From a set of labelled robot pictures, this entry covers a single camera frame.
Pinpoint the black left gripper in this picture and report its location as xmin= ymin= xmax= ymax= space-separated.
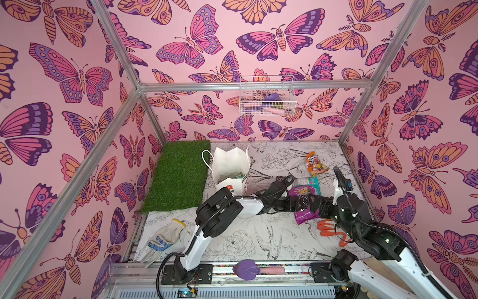
xmin=269 ymin=198 xmax=305 ymax=214

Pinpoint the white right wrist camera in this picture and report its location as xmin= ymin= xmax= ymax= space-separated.
xmin=332 ymin=179 xmax=353 ymax=206

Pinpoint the white blue work glove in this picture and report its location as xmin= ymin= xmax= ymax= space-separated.
xmin=142 ymin=219 xmax=186 ymax=264

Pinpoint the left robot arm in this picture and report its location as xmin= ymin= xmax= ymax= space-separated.
xmin=174 ymin=175 xmax=296 ymax=273

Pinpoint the green artificial grass mat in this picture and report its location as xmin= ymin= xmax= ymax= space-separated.
xmin=142 ymin=140 xmax=211 ymax=213

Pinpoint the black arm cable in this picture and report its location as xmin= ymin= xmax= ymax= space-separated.
xmin=333 ymin=166 xmax=456 ymax=299
xmin=156 ymin=174 xmax=296 ymax=299

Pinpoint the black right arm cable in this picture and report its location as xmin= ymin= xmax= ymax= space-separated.
xmin=333 ymin=166 xmax=456 ymax=299

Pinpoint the purple pink silicone spatula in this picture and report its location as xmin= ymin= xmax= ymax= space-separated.
xmin=233 ymin=260 xmax=286 ymax=281

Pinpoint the clear wall basket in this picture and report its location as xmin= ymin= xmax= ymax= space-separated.
xmin=238 ymin=79 xmax=297 ymax=118

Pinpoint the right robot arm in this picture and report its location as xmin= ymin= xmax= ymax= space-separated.
xmin=308 ymin=193 xmax=454 ymax=299

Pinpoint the white floral paper bag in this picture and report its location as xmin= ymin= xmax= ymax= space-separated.
xmin=201 ymin=147 xmax=251 ymax=196

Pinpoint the purple blackcurrant candy bag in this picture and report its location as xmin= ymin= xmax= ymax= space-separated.
xmin=289 ymin=185 xmax=321 ymax=225

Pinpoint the teal mint candy bag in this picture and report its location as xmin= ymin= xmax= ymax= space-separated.
xmin=308 ymin=177 xmax=321 ymax=195

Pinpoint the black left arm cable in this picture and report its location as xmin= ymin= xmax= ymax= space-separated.
xmin=156 ymin=174 xmax=296 ymax=299

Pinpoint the orange lemon candy bag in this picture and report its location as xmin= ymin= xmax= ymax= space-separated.
xmin=307 ymin=151 xmax=329 ymax=178

